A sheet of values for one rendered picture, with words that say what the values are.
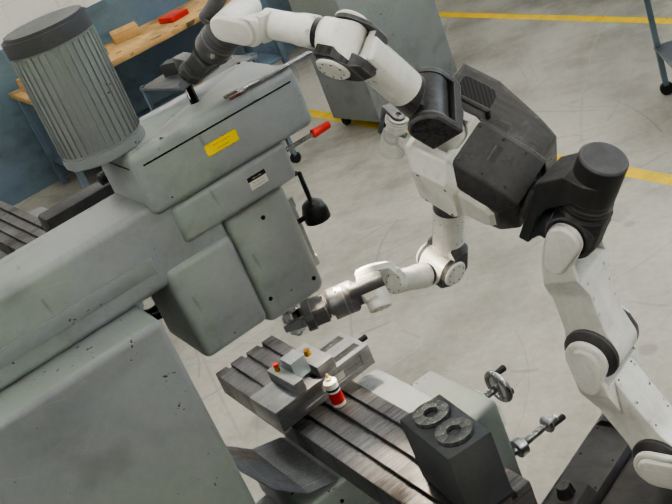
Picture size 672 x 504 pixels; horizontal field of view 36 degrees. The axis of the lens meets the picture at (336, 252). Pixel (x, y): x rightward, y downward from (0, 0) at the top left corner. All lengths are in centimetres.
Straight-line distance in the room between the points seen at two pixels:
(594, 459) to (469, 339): 180
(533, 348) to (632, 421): 180
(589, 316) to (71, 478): 126
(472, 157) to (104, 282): 89
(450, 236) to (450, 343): 191
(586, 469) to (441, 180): 98
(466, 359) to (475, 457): 223
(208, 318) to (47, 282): 41
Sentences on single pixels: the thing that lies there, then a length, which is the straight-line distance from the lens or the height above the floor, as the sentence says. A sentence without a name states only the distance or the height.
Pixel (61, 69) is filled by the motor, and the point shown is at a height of 212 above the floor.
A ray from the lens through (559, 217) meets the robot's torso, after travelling 240.
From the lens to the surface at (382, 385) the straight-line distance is 310.
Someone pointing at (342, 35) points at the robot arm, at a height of 199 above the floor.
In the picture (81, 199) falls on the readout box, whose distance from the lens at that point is 277.
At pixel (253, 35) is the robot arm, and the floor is 204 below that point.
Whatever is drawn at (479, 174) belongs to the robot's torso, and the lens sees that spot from 240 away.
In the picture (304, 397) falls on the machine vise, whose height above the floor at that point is 97.
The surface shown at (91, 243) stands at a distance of 236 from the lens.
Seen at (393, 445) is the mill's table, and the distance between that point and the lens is 273.
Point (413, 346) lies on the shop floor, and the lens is 477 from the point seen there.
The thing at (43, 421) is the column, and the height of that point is 151.
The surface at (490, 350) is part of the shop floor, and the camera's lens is 457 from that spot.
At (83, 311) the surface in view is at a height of 162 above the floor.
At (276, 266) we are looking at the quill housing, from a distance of 259.
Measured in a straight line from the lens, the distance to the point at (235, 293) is 252.
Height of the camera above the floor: 255
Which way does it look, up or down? 26 degrees down
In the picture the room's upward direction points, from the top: 22 degrees counter-clockwise
